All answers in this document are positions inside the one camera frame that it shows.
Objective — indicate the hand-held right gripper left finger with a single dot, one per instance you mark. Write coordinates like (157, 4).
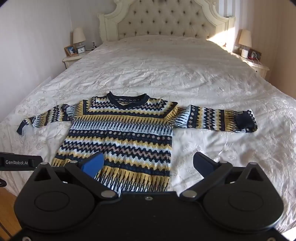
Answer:
(93, 165)

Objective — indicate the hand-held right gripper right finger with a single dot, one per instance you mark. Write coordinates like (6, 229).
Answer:
(203, 163)

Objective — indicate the navy yellow patterned knit sweater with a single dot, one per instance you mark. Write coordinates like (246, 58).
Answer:
(129, 139)

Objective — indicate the white embroidered bedspread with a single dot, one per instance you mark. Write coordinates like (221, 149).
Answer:
(175, 69)

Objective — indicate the cream nightstand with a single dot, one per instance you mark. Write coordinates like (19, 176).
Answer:
(74, 59)
(257, 66)

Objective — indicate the small white table clock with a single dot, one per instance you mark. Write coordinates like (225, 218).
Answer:
(81, 50)

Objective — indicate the cream shade table lamp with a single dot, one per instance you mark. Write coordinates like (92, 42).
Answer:
(78, 36)
(245, 38)

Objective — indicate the cream tufted headboard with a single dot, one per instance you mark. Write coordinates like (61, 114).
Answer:
(168, 19)

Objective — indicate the wooden photo frame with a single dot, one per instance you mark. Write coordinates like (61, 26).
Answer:
(70, 50)

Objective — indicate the dark photo frame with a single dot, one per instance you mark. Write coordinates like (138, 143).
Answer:
(255, 55)

